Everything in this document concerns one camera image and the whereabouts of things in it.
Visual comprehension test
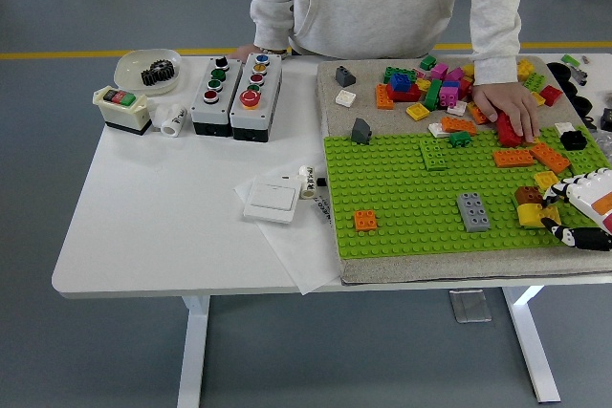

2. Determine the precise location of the person's right hand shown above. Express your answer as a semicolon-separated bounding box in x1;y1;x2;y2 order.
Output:
228;43;288;63

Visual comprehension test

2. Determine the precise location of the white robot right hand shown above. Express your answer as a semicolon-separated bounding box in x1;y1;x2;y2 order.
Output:
539;167;612;253

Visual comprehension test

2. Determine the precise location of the person's left hand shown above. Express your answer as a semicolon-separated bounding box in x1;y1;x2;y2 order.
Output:
471;80;542;144

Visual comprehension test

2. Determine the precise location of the brown four-stud brick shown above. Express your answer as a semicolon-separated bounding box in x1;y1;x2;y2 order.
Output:
514;184;545;207

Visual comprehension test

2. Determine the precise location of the yellow curved eight-stud brick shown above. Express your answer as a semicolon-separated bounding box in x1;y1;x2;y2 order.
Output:
515;202;561;228

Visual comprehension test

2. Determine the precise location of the green studded baseplate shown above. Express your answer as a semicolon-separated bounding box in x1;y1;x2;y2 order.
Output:
322;128;612;260

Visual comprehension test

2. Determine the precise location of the large red brick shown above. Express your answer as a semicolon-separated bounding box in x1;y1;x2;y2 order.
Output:
494;110;526;148

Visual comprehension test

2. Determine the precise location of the lime green brick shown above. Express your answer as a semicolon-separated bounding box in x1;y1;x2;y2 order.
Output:
520;71;549;92

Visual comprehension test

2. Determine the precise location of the red four-stud brick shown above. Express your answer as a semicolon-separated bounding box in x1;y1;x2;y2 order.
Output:
538;83;564;106

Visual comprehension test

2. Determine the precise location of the black brick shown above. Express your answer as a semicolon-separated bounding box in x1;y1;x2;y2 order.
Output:
559;129;589;152

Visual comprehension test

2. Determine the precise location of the magenta four-stud brick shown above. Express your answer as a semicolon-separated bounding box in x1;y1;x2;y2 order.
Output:
438;85;461;107

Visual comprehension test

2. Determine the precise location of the long green brick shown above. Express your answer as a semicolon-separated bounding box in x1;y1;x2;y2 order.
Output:
423;77;445;111

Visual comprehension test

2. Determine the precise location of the blue four-stud brick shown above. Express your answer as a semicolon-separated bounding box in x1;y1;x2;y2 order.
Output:
387;72;415;93

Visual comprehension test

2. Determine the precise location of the light grey eight-stud brick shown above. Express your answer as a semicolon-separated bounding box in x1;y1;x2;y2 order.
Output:
456;191;492;233

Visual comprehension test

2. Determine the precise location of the green eight-stud brick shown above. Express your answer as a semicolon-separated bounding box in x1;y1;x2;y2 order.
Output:
382;66;416;83

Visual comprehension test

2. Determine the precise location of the orange four-stud brick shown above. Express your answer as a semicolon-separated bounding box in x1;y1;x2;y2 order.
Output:
353;209;379;232

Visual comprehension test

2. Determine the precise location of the grey emergency-stop control box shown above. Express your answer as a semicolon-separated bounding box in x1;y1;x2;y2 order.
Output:
229;53;283;142

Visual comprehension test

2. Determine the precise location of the grey four-button control box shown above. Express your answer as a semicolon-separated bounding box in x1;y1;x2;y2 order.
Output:
189;55;243;137

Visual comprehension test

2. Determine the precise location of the black gear stack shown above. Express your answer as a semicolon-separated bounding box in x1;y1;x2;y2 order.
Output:
140;59;176;88

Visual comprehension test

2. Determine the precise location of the green flat eight-stud plate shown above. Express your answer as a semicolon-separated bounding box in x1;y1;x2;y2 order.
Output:
419;138;449;171

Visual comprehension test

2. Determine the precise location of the yellow flat square tile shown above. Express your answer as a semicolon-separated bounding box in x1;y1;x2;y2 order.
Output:
405;101;431;121

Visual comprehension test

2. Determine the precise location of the white pipe fitting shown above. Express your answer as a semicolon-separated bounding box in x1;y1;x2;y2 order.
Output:
151;103;188;138

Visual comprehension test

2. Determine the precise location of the white plastic bowl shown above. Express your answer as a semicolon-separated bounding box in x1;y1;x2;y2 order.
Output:
113;48;184;97

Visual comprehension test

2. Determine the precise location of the small white labelled cylinder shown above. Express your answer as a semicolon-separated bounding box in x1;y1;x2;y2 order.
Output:
297;164;317;200

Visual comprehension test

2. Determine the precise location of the silver floor plate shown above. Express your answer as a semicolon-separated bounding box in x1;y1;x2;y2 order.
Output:
448;288;492;323

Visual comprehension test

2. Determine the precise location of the white table leg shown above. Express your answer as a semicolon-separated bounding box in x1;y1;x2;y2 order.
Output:
501;285;562;403
177;295;211;408

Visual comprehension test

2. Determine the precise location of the white paper sheet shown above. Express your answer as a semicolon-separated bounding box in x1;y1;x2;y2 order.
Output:
232;162;341;295

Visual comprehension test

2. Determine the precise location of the grey-brown mat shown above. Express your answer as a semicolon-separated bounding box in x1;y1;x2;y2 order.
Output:
315;53;612;286

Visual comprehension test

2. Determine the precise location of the cream red-green switch box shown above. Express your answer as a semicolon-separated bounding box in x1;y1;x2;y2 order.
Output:
91;85;153;138

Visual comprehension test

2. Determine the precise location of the white wall switch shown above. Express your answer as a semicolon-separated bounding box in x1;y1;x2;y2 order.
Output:
242;178;301;225

